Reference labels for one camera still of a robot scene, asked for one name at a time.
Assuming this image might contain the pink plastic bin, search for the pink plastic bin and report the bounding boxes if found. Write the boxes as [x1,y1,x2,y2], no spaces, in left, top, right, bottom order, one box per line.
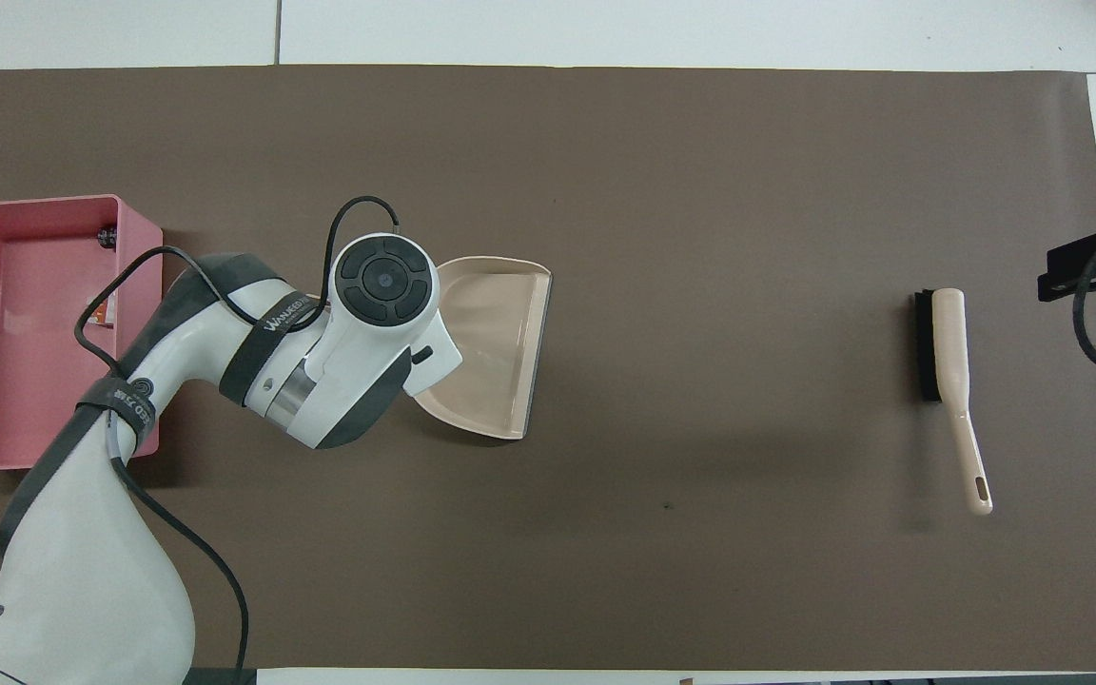
[0,194,166,475]

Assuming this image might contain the beige plastic dustpan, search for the beige plastic dustpan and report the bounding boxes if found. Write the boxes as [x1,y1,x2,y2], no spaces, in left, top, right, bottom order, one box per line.
[411,256,554,441]

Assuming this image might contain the beige hand brush black bristles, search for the beige hand brush black bristles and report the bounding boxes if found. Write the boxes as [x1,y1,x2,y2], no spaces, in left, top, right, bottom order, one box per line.
[910,287,995,518]

